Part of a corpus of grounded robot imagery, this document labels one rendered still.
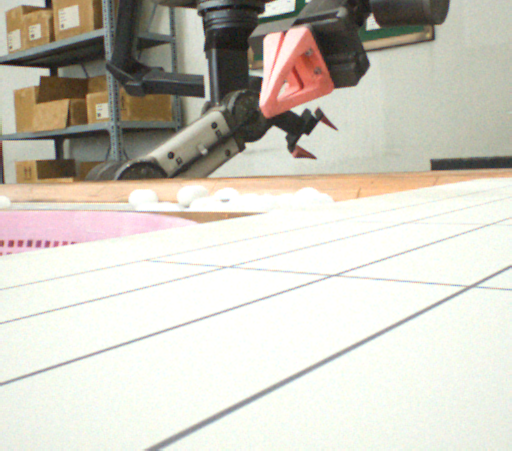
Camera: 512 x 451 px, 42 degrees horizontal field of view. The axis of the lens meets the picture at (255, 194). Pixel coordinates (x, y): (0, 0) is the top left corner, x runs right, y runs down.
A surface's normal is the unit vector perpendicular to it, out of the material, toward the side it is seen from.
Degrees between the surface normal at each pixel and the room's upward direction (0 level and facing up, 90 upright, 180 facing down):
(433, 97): 90
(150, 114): 89
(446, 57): 90
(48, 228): 75
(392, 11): 131
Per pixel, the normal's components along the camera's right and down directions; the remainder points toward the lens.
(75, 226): -0.60, -0.19
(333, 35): -0.46, 0.69
